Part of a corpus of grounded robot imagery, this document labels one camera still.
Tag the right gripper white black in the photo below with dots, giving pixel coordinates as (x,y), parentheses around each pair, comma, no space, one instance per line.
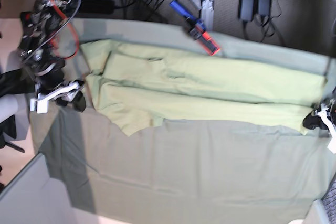
(65,95)

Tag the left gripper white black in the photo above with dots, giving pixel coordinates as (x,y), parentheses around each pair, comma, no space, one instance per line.
(323,118)

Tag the light green T-shirt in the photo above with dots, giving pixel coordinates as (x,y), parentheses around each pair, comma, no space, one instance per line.
(139,86)

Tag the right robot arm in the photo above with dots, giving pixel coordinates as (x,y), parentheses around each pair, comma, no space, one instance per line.
(38,48)

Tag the dark green cloth piece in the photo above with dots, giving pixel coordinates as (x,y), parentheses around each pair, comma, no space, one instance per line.
(19,81)

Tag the white cylinder roll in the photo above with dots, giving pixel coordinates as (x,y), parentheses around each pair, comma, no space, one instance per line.
(8,107)

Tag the grey white bin corner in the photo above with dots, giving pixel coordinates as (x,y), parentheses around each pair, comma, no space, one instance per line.
(34,197)

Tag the grey-green table cloth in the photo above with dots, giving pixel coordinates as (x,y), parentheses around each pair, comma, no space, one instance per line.
(186,171)

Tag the blue orange clamp on table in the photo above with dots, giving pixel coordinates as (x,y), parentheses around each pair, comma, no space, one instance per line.
(197,29)

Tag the black power adapter brick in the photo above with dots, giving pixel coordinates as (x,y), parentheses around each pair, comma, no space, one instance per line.
(246,10)

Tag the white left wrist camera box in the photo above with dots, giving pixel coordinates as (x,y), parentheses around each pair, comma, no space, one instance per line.
(332,145)

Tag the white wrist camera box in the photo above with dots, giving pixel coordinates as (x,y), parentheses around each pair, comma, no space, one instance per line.
(39,106)
(332,145)

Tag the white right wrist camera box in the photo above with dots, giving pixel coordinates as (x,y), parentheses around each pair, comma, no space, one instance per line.
(39,106)

